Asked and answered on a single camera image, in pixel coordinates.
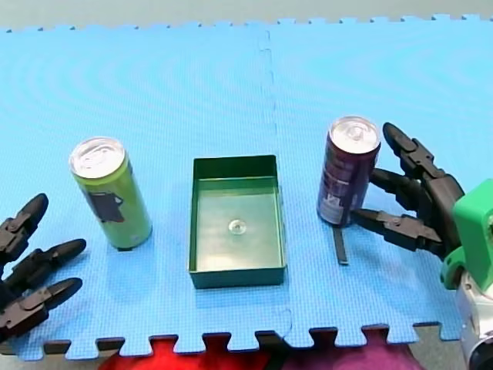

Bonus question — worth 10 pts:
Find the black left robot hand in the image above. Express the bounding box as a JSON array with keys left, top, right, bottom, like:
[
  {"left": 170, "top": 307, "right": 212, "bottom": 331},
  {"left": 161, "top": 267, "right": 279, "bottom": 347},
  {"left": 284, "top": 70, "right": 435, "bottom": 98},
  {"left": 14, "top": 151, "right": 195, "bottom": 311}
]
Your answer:
[{"left": 0, "top": 193, "right": 87, "bottom": 343}]

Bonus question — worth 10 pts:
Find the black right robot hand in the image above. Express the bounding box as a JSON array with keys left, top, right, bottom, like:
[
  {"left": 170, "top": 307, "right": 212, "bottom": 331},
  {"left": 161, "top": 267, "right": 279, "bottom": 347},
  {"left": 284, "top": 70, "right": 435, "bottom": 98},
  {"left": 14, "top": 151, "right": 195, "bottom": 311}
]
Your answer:
[{"left": 350, "top": 122, "right": 466, "bottom": 258}]

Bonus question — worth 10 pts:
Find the dark purple drink can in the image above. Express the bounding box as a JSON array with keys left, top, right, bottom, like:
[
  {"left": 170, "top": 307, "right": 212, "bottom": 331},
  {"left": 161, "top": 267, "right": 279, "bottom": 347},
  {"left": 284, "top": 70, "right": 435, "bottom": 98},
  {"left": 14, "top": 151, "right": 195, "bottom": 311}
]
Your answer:
[{"left": 316, "top": 116, "right": 381, "bottom": 227}]

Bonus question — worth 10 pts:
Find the green drink can dark band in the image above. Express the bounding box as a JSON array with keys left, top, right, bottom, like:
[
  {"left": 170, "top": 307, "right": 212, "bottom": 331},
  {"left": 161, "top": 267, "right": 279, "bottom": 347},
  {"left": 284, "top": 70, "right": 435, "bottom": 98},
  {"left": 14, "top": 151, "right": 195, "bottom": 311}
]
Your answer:
[{"left": 68, "top": 136, "right": 153, "bottom": 252}]

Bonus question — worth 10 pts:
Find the shallow green tray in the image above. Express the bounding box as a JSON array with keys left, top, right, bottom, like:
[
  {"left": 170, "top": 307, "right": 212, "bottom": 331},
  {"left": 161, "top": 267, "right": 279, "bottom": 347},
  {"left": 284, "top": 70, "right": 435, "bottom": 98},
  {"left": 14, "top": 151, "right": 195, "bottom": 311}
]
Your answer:
[{"left": 187, "top": 154, "right": 288, "bottom": 290}]

